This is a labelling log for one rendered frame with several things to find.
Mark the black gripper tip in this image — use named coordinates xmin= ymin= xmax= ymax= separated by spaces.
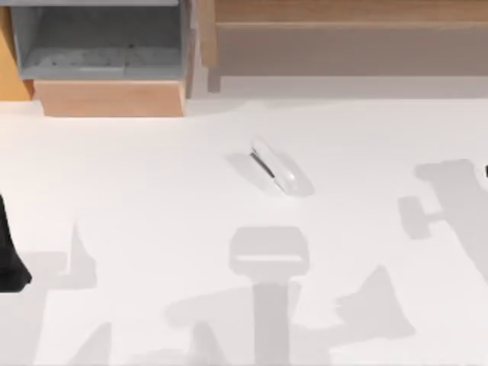
xmin=0 ymin=194 xmax=33 ymax=294

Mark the pale wooden drawer front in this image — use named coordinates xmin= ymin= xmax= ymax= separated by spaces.
xmin=33 ymin=79 xmax=187 ymax=117

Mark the wooden cupboard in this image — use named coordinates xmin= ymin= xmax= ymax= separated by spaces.
xmin=0 ymin=5 xmax=36 ymax=102

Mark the white stapler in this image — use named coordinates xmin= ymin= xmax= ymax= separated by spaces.
xmin=249 ymin=136 xmax=310 ymax=197

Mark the wooden open shelf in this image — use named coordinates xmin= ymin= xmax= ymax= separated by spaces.
xmin=199 ymin=0 xmax=488 ymax=94

